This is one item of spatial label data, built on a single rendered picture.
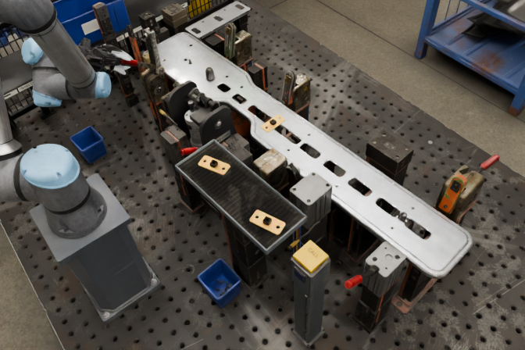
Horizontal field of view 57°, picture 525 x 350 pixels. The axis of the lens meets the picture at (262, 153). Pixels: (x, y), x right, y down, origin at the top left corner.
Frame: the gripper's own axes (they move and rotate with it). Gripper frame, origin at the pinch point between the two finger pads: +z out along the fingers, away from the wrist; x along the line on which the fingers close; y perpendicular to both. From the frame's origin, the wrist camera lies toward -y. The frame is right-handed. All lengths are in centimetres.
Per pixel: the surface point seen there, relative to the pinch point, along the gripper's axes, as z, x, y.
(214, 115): -0.3, 4.9, 45.5
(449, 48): 218, 46, 19
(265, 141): 22, -1, 51
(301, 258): -10, -5, 95
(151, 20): 25.5, 8.6, -26.8
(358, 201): 25, 1, 87
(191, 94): 1.1, 4.9, 32.4
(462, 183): 33, 20, 107
